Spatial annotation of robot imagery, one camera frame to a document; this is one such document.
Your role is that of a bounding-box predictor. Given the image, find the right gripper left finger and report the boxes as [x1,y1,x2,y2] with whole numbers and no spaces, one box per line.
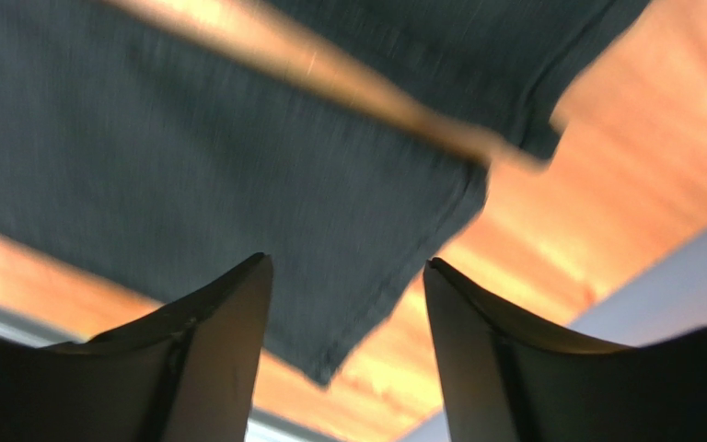
[0,253,273,441]

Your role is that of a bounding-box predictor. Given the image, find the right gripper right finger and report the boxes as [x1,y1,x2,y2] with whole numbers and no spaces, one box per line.
[423,258,707,441]

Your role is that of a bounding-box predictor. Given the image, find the black denim trousers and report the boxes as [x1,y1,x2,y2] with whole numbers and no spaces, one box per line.
[0,1,645,386]

